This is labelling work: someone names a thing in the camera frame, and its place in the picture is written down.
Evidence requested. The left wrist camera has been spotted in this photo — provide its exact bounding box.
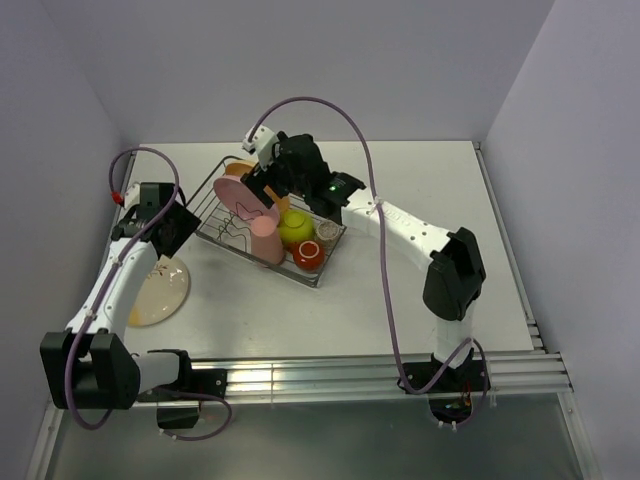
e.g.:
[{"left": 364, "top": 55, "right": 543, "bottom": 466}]
[{"left": 111, "top": 182, "right": 141, "bottom": 210}]

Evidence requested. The small patterned glass cup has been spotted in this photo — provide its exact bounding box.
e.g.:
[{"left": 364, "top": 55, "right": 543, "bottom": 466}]
[{"left": 315, "top": 220, "right": 341, "bottom": 248}]

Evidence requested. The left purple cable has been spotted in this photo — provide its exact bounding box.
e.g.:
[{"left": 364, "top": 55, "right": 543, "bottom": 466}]
[{"left": 63, "top": 147, "right": 234, "bottom": 444}]

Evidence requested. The pink plastic cup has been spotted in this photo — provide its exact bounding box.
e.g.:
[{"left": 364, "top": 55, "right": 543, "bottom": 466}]
[{"left": 250, "top": 216, "right": 285, "bottom": 265}]

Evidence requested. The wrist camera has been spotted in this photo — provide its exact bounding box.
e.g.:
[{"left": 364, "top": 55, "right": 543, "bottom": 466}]
[
  {"left": 111, "top": 182, "right": 141, "bottom": 210},
  {"left": 242, "top": 125, "right": 278, "bottom": 170}
]

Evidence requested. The lime green bowl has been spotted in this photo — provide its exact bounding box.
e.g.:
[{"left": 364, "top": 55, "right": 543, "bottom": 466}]
[{"left": 278, "top": 209, "right": 314, "bottom": 246}]

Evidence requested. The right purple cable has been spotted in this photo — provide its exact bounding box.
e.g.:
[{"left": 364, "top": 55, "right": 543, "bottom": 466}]
[{"left": 247, "top": 95, "right": 489, "bottom": 429}]

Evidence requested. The orange brown ceramic mug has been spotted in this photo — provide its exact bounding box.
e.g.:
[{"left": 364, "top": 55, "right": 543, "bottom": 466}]
[{"left": 289, "top": 240, "right": 325, "bottom": 272}]

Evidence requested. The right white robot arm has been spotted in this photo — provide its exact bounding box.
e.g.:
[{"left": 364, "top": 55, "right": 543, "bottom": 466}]
[{"left": 241, "top": 126, "right": 486, "bottom": 390}]

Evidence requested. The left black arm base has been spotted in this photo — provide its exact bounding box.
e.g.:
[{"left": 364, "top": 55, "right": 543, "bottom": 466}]
[{"left": 134, "top": 349, "right": 232, "bottom": 441}]

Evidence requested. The pink plastic plate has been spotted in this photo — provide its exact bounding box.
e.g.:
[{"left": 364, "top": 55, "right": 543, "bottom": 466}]
[{"left": 213, "top": 175, "right": 280, "bottom": 224}]

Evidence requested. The aluminium front rail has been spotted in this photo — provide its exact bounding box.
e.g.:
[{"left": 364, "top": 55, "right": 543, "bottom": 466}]
[{"left": 49, "top": 352, "right": 574, "bottom": 409}]

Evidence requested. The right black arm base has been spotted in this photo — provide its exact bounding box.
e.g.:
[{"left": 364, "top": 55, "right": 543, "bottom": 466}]
[{"left": 402, "top": 355, "right": 491, "bottom": 431}]

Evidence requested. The metal wire dish rack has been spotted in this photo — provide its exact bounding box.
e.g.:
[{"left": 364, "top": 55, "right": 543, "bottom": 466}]
[{"left": 187, "top": 155, "right": 349, "bottom": 290}]

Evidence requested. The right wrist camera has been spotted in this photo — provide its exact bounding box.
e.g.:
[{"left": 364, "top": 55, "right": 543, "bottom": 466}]
[{"left": 242, "top": 125, "right": 278, "bottom": 170}]

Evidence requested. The cream yellow floral plate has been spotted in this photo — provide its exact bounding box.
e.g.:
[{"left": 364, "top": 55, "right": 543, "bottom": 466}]
[{"left": 128, "top": 256, "right": 191, "bottom": 328}]

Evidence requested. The purple cable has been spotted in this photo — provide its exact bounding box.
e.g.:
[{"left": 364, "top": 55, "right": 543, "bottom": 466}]
[
  {"left": 63, "top": 147, "right": 234, "bottom": 444},
  {"left": 247, "top": 95, "right": 489, "bottom": 429}
]

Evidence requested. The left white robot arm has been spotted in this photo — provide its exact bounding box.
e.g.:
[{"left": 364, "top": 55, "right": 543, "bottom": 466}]
[{"left": 40, "top": 182, "right": 200, "bottom": 410}]

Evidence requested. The orange plastic plate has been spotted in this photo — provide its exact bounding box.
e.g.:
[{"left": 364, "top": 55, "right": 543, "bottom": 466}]
[{"left": 225, "top": 160, "right": 290, "bottom": 213}]

